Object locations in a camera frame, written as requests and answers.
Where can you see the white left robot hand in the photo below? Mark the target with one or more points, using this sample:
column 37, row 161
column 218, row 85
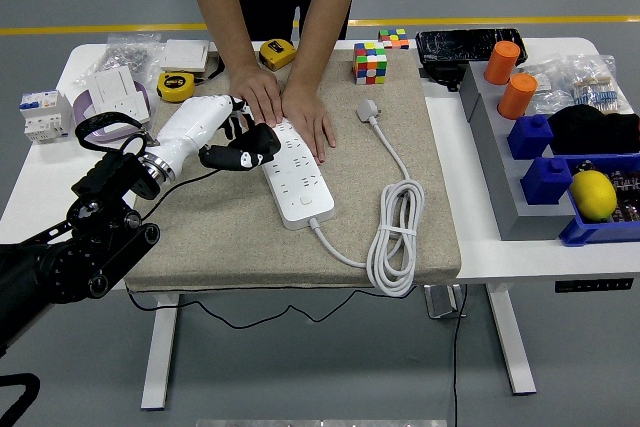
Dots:
column 190, row 122

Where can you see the person's right hand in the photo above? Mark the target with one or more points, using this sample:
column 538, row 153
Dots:
column 255, row 89

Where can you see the person's left hand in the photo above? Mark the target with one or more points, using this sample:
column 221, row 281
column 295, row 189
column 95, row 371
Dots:
column 305, row 117

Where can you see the black power adapter plug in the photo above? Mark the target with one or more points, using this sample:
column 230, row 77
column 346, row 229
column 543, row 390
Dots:
column 262, row 139

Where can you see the white power strip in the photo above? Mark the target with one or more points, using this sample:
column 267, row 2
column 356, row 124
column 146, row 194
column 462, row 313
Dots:
column 300, row 187

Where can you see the person's left forearm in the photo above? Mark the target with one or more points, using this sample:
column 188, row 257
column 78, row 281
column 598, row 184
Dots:
column 325, row 12

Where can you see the person's right forearm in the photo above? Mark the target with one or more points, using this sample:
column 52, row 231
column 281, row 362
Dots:
column 220, row 2

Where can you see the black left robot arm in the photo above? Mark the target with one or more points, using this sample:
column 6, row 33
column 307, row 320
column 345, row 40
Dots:
column 100, row 227

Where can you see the dark circuit board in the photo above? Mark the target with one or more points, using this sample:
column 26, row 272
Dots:
column 627, row 187

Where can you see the round yellow tape measure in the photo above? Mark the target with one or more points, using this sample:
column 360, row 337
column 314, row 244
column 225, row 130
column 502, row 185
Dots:
column 176, row 87

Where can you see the boxy yellow tape measure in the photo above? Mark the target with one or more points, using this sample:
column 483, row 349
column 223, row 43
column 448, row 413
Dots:
column 276, row 53

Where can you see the large colourful puzzle cube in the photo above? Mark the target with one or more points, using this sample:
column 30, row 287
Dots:
column 370, row 64

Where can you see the clear bag of screws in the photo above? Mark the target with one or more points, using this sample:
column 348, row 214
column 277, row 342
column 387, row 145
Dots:
column 125, row 54

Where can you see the purple bowl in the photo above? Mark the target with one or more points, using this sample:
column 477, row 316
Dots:
column 84, row 106

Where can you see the small colourful puzzle cube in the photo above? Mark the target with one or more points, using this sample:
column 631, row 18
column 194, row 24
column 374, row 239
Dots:
column 393, row 39

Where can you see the grey-brown mat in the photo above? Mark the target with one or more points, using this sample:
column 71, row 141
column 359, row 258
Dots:
column 225, row 247

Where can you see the white circuit breaker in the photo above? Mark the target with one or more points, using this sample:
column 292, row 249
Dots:
column 45, row 119

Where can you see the black plastic tray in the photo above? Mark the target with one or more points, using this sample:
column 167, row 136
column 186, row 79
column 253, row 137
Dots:
column 460, row 44

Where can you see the orange cylinder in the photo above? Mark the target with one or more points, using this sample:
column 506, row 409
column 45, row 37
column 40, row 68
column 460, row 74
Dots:
column 501, row 64
column 516, row 97

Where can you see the blue block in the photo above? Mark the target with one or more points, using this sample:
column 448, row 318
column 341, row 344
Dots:
column 530, row 139
column 545, row 182

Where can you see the white table leg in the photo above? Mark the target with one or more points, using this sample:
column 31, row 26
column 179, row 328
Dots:
column 510, row 342
column 160, row 347

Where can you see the grey stepped block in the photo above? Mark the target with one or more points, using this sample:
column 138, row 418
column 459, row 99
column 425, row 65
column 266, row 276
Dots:
column 520, row 217

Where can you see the clear bag of small parts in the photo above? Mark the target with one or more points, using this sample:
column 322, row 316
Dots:
column 547, row 84

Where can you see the black cloth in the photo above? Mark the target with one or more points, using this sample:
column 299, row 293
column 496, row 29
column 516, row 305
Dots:
column 590, row 129

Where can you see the clear bag of resistors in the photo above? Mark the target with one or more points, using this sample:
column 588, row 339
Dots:
column 597, row 92

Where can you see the yellow lemon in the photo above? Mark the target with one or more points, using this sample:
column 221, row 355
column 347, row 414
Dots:
column 592, row 194

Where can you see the blue plastic bin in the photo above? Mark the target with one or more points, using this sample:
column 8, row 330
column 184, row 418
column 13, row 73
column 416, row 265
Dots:
column 595, row 234

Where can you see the black table control panel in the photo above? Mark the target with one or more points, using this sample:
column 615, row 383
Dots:
column 593, row 285

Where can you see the white wall socket panel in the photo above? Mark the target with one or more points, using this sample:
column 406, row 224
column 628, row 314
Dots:
column 125, row 106

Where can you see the white wall switch plate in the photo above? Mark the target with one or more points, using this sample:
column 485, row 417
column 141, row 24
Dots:
column 184, row 54

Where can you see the white switch panel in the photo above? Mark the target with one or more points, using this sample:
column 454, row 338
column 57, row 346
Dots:
column 114, row 84

